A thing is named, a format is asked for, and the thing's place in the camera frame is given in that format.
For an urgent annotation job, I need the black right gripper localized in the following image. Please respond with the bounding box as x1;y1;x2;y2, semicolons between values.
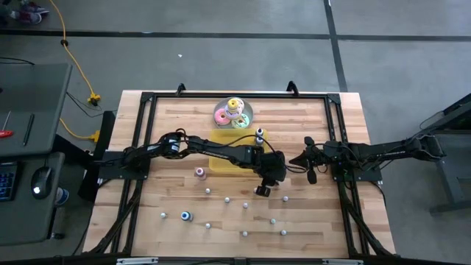
288;135;319;185

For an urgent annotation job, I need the yellow translucent plastic bin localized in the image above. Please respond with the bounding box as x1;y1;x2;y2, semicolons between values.
208;128;270;174

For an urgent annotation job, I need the lavender toy donut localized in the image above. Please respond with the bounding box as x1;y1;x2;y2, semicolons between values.
224;99;246;121

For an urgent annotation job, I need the grey round plate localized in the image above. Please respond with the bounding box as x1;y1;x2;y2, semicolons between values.
213;96;255;130

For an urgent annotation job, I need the pink toy donut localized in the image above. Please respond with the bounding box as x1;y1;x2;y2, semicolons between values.
213;108;231;127

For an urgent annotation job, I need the dark metal side table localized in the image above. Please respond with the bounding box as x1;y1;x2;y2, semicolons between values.
419;93;471;214

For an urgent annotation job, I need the black computer mouse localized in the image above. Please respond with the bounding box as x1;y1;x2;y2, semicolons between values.
30;166;54;200

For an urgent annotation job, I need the black pen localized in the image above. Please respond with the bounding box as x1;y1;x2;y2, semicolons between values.
22;113;35;146

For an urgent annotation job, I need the grey office desk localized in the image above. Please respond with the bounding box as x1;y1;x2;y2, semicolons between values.
0;63;74;158
0;151;66;247

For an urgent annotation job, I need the black keyboard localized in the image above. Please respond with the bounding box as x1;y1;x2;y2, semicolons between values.
0;161;19;202

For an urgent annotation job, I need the person's shoe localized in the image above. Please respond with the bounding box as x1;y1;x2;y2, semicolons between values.
20;1;51;15
10;10;43;25

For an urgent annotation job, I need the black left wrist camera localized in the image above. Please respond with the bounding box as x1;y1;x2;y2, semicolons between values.
274;152;288;172

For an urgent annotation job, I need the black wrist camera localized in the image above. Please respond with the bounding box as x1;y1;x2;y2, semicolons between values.
274;152;288;172
318;141;341;158

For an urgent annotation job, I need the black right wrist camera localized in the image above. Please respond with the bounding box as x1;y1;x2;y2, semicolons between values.
318;141;341;158

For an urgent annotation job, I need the black aluminium table frame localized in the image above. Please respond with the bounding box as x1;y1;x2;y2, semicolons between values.
83;91;397;258

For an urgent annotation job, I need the silver metal bracket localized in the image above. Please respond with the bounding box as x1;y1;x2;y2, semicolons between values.
322;258;364;265
116;257;159;265

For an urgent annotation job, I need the yellow extension cord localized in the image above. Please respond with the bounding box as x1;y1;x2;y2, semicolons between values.
49;0;102;107
58;118;101;144

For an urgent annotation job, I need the black rig rail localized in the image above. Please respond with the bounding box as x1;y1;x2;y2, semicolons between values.
0;252;471;265

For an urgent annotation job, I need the red-handled screwdriver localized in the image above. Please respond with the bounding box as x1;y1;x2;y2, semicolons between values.
0;110;14;139

